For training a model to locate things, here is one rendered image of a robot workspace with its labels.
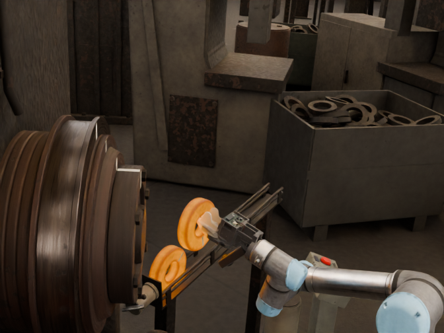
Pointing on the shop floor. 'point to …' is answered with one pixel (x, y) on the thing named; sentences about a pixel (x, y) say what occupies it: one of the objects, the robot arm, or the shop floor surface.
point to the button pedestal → (324, 303)
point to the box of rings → (302, 52)
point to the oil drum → (281, 43)
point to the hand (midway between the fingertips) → (197, 218)
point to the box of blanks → (354, 158)
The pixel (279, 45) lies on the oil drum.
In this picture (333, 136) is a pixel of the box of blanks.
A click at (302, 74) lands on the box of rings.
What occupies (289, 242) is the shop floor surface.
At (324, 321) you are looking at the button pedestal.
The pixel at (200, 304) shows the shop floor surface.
